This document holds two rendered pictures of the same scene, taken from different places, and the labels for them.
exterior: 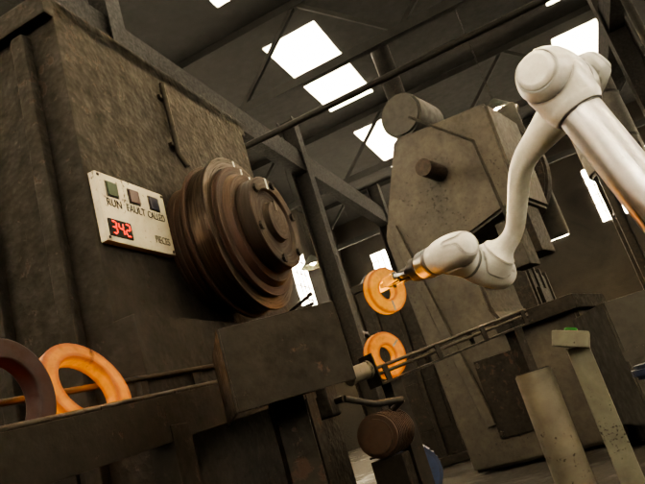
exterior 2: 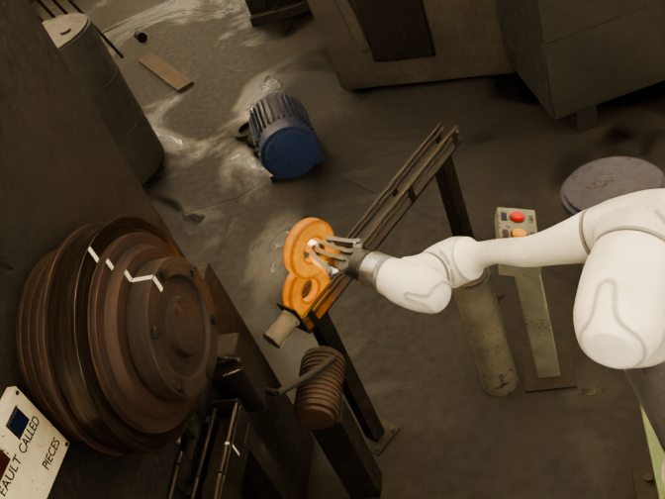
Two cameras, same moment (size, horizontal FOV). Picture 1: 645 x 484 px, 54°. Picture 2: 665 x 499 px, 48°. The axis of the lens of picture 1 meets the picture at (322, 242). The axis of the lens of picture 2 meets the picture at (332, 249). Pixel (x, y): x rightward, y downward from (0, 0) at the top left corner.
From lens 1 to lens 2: 1.68 m
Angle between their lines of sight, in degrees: 55
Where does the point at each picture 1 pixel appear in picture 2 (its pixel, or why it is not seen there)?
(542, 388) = (479, 301)
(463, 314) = not seen: outside the picture
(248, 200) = (154, 368)
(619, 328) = (545, 19)
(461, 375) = not seen: outside the picture
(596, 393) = (531, 296)
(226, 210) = (129, 393)
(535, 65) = (614, 348)
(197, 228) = (96, 433)
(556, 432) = (484, 333)
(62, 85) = not seen: outside the picture
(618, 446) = (539, 333)
